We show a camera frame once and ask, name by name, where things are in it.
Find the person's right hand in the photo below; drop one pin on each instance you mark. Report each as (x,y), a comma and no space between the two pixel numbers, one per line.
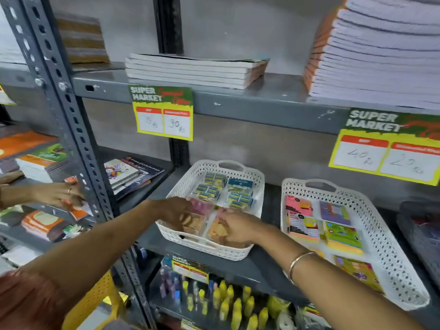
(247,228)

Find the person's left hand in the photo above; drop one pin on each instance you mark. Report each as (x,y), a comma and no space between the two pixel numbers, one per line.
(170,209)

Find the person's left fingers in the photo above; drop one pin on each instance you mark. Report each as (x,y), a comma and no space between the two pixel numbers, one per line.
(182,206)

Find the person's right fingers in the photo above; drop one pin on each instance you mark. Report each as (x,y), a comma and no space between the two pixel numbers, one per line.
(229,223)

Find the clear pack of brown erasers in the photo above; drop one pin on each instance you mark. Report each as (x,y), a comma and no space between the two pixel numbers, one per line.
(195,223)
(216,231)

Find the another person's forearm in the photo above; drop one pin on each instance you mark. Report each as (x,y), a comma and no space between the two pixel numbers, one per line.
(17,196)

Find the person's left forearm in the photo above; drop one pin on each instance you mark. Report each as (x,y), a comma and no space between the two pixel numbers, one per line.
(96,243)

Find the person's right forearm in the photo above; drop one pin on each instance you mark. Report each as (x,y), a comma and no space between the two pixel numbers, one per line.
(337,292)

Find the pink eraser pack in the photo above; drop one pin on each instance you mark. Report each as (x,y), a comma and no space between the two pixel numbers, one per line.
(202,206)

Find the blue yellow eraser pack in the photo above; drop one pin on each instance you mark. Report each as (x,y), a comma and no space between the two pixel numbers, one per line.
(240,184)
(207,193)
(215,179)
(239,201)

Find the small white perforated basket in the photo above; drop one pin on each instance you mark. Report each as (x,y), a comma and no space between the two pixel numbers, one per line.
(206,249)

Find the dark cover book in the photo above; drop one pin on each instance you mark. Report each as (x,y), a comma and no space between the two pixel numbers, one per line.
(146,167)

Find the small green yellow price sign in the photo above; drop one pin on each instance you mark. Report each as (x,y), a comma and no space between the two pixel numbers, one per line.
(189,270)

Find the colourful cover book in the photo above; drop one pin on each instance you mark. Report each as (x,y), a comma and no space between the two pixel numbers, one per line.
(118,171)

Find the yellow pink sticky note pack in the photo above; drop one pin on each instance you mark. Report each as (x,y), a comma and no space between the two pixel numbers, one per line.
(303,227)

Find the gold bangle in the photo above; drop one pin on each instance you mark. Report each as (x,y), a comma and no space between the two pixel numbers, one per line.
(297,259)

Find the group of small coloured bottles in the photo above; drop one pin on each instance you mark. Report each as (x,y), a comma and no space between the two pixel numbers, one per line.
(169,283)

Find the row of yellow bottles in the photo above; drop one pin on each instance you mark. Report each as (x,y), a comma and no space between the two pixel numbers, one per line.
(237,305)

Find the orange white book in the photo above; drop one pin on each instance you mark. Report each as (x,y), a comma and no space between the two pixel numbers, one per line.
(80,211)

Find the grey metal shelving rack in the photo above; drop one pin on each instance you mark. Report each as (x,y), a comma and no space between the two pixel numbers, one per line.
(240,103)

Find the yellow perforated basket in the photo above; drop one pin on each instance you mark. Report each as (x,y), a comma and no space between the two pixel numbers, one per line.
(92,300)

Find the low stack of white notebooks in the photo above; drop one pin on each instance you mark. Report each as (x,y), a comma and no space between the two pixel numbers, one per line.
(192,72)

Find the green purple sticky note pack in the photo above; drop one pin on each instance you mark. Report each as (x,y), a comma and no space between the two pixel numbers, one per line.
(359,271)

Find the stack of green cover books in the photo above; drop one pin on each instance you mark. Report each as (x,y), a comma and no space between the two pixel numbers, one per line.
(43,161)

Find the large white perforated basket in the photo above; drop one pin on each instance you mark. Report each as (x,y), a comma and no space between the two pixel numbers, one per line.
(395,271)

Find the orange cover book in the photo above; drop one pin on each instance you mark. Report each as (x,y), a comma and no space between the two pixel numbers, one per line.
(20,142)

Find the rust red sleeve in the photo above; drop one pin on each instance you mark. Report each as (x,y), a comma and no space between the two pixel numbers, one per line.
(24,302)

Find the stack of brown striped books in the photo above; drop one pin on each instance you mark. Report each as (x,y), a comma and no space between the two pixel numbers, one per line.
(82,37)

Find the tall stack of orange-spined notebooks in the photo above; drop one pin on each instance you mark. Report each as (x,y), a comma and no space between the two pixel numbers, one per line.
(378,51)

